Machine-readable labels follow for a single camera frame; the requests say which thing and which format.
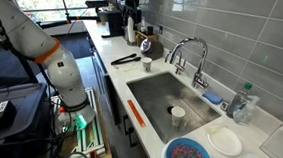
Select tall chrome faucet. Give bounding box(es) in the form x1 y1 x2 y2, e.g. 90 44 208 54
167 35 211 92

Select orange strip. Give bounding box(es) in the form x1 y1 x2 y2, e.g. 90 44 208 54
126 98 147 129

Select white plate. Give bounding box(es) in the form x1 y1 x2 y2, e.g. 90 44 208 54
205 124 244 158

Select plain white paper cup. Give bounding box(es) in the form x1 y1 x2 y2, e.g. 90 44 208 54
170 105 188 128

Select blue sponge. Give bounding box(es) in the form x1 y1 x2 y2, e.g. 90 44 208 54
202 89 224 107

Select clear bottle with green cap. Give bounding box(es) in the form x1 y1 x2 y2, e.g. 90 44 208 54
224 81 263 128

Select white bottle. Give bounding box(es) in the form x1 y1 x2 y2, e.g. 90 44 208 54
125 15 137 46

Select small chrome faucet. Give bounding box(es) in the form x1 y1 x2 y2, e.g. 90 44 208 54
164 48 188 76

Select black storage bin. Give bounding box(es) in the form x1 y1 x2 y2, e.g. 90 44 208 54
0 81 53 143

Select printed paper cup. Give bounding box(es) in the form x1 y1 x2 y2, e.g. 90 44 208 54
140 56 154 73

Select black coffee machine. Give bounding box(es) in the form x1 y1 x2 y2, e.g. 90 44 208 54
98 8 127 40

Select brown wooden box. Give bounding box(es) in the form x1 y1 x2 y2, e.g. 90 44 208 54
135 29 151 45

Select stainless steel sink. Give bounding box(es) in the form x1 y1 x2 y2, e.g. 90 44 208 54
125 68 224 148

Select blue bowl with colourful beads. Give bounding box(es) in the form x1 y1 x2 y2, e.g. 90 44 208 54
159 134 215 158

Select black braided cable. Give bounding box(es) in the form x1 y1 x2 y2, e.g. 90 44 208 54
0 0 36 65

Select black plastic tongs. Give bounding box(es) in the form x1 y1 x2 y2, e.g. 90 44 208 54
110 52 142 66

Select white plastic spoon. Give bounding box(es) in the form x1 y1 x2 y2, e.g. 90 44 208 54
117 64 138 74

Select aluminium mounting frame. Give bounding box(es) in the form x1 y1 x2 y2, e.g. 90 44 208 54
48 86 108 158

